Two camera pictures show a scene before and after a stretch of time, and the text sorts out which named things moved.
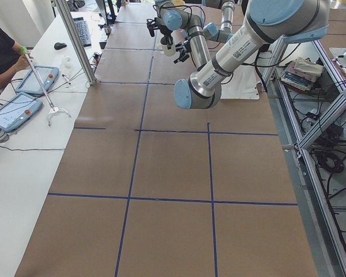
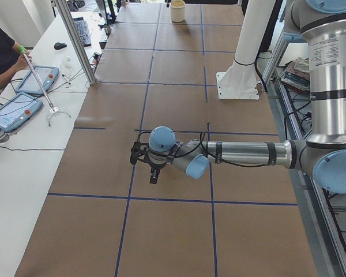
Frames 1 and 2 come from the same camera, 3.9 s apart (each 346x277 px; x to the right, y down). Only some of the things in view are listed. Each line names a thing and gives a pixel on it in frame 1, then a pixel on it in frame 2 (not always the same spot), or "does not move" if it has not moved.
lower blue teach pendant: (15, 112) does not move
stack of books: (300, 73) does not move
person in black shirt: (5, 56) does not move
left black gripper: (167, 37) to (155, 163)
